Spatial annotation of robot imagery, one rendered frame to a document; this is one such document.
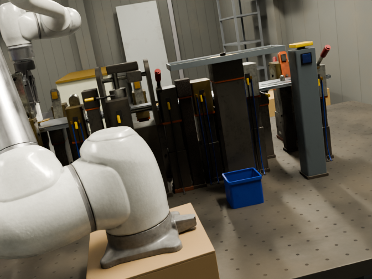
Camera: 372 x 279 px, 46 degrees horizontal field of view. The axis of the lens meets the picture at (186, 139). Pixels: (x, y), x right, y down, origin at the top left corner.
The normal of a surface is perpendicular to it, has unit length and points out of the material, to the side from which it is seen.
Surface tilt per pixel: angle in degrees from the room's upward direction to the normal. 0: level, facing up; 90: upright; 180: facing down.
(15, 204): 50
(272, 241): 0
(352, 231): 0
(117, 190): 87
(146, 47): 78
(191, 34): 90
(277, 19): 90
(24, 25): 89
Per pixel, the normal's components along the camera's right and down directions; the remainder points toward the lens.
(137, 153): 0.62, -0.30
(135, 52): 0.13, 0.00
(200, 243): -0.24, -0.94
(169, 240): -0.06, -0.90
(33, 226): 0.36, 0.09
